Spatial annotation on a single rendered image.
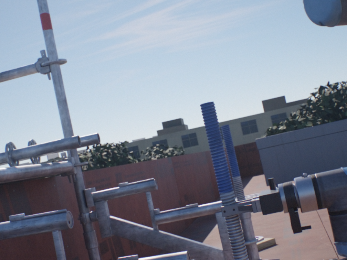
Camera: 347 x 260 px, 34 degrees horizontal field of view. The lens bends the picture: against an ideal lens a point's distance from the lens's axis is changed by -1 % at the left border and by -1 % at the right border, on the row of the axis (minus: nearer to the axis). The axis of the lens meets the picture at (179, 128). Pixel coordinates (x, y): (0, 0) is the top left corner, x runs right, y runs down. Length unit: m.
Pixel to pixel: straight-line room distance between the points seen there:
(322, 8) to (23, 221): 0.96
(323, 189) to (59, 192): 1.62
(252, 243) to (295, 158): 4.87
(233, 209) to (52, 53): 1.56
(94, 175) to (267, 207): 1.98
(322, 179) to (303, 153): 5.92
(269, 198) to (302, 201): 0.08
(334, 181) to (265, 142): 5.93
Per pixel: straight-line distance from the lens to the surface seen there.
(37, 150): 2.48
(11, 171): 2.09
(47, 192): 2.65
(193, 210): 2.58
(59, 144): 2.45
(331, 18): 1.35
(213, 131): 1.46
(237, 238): 1.47
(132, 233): 2.66
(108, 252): 3.28
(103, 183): 3.40
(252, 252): 2.58
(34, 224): 1.60
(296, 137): 7.34
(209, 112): 1.46
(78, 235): 2.90
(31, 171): 2.23
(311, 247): 3.40
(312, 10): 1.38
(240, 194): 2.55
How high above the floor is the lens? 0.65
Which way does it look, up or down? 3 degrees up
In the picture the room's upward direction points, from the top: 12 degrees counter-clockwise
